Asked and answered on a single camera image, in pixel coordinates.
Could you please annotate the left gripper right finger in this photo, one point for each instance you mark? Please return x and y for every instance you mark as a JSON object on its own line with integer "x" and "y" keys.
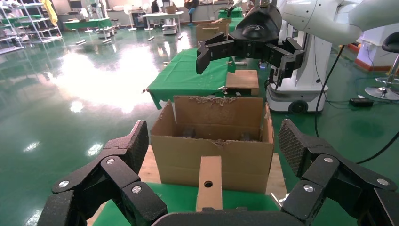
{"x": 293, "y": 146}

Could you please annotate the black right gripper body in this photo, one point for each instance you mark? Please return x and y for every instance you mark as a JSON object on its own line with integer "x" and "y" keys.
{"x": 255, "y": 31}

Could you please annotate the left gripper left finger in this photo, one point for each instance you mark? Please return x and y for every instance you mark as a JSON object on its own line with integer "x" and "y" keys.
{"x": 134, "y": 146}

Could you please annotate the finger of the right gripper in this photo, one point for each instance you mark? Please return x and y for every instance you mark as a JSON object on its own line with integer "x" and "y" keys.
{"x": 286, "y": 59}
{"x": 215, "y": 51}

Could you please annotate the small brown cardboard box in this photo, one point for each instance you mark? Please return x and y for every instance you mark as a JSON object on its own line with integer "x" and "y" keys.
{"x": 209, "y": 170}

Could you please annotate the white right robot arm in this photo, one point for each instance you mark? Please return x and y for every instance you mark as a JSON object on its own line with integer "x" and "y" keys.
{"x": 327, "y": 18}

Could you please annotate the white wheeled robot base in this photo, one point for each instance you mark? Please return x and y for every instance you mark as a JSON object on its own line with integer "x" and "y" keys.
{"x": 302, "y": 81}

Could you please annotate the background cardboard carton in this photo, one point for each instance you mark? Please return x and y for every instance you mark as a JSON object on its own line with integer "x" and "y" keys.
{"x": 212, "y": 31}

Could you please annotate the low wooden box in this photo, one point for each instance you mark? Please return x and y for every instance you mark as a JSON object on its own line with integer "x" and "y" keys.
{"x": 242, "y": 81}

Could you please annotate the large open cardboard carton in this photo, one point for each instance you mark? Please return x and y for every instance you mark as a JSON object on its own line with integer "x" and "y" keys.
{"x": 243, "y": 162}

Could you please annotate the person in blue trousers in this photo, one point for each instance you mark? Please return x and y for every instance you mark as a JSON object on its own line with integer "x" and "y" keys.
{"x": 191, "y": 11}

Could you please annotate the white background table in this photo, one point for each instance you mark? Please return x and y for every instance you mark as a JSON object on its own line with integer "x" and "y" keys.
{"x": 162, "y": 15}

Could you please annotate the black power adapter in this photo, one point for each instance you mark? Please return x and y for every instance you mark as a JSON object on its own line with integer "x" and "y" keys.
{"x": 361, "y": 102}

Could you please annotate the white cabinet with red base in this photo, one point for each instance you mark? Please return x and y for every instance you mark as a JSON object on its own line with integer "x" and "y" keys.
{"x": 371, "y": 53}

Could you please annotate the white standing fan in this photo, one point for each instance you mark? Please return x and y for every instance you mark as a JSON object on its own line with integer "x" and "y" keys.
{"x": 128, "y": 12}

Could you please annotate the black bar stool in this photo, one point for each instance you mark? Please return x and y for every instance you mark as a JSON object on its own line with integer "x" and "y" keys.
{"x": 392, "y": 43}

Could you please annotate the background green covered table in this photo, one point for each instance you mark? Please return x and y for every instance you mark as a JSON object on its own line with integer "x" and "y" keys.
{"x": 88, "y": 23}

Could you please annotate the yellow hanging garment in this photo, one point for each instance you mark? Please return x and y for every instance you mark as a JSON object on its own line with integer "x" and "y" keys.
{"x": 50, "y": 12}

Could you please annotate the white metal shelving rack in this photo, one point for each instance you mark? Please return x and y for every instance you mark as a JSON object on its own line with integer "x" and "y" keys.
{"x": 34, "y": 21}

